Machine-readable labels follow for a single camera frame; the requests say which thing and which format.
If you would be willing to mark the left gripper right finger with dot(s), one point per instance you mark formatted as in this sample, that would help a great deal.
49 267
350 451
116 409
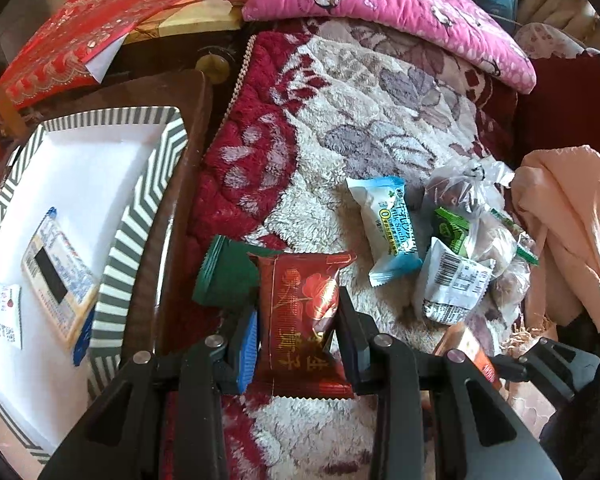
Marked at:
477 435

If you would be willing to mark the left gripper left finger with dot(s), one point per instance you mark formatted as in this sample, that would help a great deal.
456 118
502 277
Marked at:
163 411

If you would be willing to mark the white barcode snack packet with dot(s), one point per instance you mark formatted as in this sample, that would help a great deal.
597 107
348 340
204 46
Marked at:
449 286

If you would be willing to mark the dark green snack packet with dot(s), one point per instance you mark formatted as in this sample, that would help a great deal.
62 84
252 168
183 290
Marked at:
227 273

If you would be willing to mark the blue white snack packet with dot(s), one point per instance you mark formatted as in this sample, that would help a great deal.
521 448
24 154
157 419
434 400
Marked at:
388 227

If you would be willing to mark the bright green candy packet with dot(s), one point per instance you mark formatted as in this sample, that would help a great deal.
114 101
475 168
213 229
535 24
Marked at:
452 229

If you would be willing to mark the clear bag of snacks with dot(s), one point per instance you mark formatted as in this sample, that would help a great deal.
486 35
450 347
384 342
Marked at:
474 191

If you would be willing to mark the red snack packet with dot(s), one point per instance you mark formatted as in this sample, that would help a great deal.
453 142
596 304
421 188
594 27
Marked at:
298 302

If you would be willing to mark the orange cracker packet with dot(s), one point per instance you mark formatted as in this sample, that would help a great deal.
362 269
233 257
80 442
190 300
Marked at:
459 337

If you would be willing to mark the peach pink cloth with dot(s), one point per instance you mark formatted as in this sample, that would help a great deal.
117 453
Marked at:
556 193

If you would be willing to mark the green striped white box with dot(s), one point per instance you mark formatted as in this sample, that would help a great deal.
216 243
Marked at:
42 395

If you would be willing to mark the floral plush blanket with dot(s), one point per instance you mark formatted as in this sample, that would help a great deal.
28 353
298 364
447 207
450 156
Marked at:
321 102

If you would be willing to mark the red gold patterned cloth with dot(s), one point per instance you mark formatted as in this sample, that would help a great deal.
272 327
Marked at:
88 42

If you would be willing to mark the pink penguin pillow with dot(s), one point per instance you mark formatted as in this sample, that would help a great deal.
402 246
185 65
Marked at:
458 26

